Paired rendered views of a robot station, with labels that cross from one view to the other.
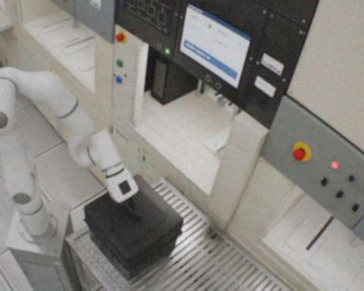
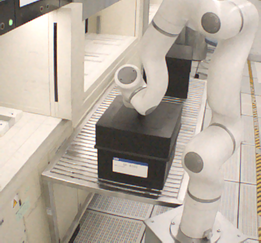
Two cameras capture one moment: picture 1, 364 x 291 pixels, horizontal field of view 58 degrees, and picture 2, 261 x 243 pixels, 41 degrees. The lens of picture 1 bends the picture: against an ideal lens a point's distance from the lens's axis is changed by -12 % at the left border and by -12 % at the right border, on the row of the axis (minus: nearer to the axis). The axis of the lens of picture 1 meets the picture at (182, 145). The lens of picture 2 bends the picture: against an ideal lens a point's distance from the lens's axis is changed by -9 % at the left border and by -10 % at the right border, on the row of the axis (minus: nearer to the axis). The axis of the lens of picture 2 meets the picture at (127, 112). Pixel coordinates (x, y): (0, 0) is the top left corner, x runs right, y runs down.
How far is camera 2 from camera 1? 1.94 m
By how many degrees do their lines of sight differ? 85
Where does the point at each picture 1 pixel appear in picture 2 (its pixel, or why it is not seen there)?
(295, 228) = not seen: hidden behind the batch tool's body
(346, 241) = not seen: hidden behind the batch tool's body
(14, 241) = (233, 233)
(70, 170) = not seen: outside the picture
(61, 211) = (159, 222)
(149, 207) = (125, 109)
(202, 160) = (19, 133)
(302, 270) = (95, 76)
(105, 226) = (172, 121)
